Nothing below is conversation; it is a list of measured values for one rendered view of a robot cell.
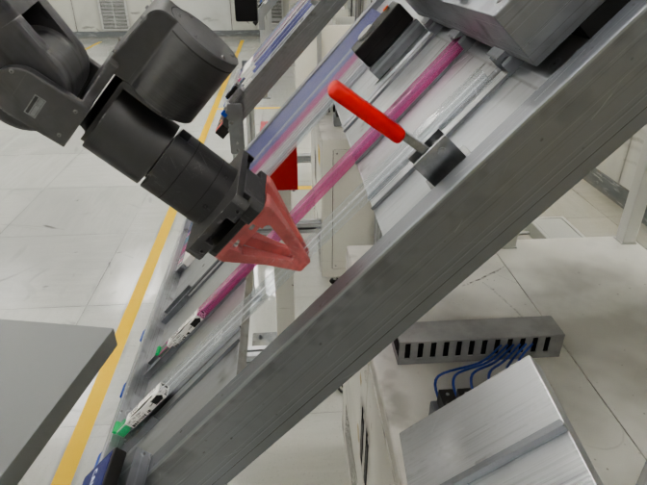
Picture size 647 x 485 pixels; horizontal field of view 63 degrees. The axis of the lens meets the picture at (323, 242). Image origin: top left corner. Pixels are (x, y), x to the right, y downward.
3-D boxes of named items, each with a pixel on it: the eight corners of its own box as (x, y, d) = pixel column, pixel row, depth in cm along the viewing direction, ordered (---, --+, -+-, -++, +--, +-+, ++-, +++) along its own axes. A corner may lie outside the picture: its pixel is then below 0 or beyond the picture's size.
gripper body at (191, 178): (259, 160, 48) (192, 106, 45) (255, 210, 40) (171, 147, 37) (216, 208, 50) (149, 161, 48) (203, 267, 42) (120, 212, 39)
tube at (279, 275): (123, 438, 57) (114, 434, 57) (126, 427, 58) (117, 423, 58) (492, 82, 40) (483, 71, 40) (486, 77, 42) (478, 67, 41)
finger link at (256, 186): (327, 219, 50) (248, 158, 46) (335, 260, 44) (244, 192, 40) (280, 267, 52) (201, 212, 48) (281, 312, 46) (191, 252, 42)
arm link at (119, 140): (85, 121, 43) (59, 147, 38) (131, 57, 41) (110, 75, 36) (157, 173, 46) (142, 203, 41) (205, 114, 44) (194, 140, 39)
